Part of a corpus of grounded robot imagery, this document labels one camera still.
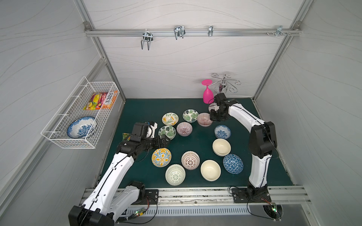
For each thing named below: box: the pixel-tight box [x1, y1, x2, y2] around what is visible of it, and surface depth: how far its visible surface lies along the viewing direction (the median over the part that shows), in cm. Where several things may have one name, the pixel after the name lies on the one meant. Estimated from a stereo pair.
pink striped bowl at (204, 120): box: [197, 112, 214, 128], surface depth 100 cm
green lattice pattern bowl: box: [164, 163, 187, 186], surface depth 81 cm
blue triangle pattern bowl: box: [222, 153, 244, 175], surface depth 85 cm
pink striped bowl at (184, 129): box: [176, 121, 193, 138], surface depth 100 cm
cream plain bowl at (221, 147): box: [212, 138, 232, 157], surface depth 91 cm
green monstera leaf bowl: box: [158, 125, 177, 141], surface depth 100 cm
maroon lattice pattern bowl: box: [181, 150, 201, 171], surface depth 86 cm
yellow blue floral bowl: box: [151, 147, 173, 168], surface depth 88 cm
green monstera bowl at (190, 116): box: [182, 108, 199, 123], surface depth 109 cm
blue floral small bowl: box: [213, 124, 232, 139], surface depth 100 cm
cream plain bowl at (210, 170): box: [200, 159, 222, 182], surface depth 82 cm
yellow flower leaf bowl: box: [161, 112, 180, 127], surface depth 106 cm
